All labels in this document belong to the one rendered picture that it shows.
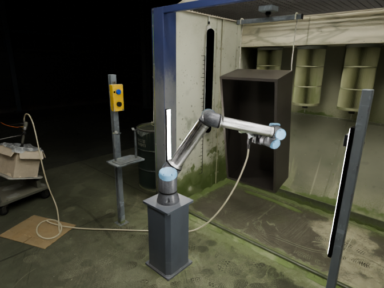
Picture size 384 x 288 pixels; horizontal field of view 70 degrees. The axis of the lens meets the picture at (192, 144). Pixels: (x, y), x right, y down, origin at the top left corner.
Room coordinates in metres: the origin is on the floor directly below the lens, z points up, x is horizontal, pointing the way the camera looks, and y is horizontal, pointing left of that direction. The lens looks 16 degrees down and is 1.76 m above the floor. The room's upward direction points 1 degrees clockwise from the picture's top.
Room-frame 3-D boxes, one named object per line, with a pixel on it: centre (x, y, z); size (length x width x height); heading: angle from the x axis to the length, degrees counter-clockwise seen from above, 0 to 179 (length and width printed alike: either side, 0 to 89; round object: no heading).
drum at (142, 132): (3.86, 0.51, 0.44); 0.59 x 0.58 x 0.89; 29
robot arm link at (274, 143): (2.31, -0.69, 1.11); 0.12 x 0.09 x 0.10; 27
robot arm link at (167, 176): (2.12, 0.19, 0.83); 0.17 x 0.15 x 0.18; 1
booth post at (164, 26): (3.10, 0.31, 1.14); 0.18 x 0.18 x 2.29; 48
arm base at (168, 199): (2.11, 0.19, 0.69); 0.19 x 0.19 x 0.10
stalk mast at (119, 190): (2.78, 0.79, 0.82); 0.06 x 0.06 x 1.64; 48
